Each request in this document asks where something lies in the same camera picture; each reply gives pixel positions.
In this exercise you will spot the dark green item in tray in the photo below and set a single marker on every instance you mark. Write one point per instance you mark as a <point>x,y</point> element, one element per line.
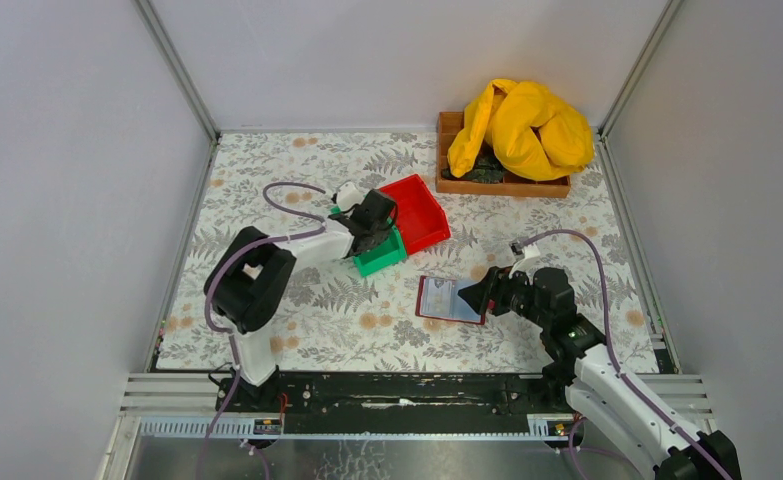
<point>487,169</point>

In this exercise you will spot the floral table mat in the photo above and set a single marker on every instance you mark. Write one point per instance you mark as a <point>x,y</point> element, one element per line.
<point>333,318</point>

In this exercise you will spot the yellow cloth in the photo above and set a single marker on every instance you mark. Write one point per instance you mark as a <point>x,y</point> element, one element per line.
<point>532,132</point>

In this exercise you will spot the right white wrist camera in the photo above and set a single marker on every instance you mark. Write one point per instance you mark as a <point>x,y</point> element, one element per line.
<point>526,256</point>

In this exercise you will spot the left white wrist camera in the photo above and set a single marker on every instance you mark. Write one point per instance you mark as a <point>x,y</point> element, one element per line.
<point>347,196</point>

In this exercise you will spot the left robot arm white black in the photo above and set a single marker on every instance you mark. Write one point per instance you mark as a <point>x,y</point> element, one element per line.
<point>245,288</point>

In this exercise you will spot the red leather card holder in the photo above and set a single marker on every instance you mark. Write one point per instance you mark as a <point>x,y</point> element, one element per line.
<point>467,314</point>

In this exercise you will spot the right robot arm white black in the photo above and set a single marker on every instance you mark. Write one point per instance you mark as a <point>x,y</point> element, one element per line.
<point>583,374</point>

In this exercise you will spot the card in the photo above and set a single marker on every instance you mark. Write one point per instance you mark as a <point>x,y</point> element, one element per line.
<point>437,298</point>

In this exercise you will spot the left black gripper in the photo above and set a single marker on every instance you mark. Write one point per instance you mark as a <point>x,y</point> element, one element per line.
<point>370,229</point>

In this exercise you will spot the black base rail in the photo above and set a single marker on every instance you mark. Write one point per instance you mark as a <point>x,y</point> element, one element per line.
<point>351,403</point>

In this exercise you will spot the green plastic bin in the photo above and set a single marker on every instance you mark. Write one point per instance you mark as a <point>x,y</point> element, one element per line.
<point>388,254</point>

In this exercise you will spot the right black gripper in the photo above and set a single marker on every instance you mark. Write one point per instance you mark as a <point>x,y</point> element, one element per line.
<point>494,295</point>

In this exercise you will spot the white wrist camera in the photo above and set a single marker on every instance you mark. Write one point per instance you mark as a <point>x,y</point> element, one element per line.
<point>526,256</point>
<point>347,196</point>

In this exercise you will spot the red plastic bin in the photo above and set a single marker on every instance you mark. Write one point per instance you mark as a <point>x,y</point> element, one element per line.
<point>422,222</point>

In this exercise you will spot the wooden tray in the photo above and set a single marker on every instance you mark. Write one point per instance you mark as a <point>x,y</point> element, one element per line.
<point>449,124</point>

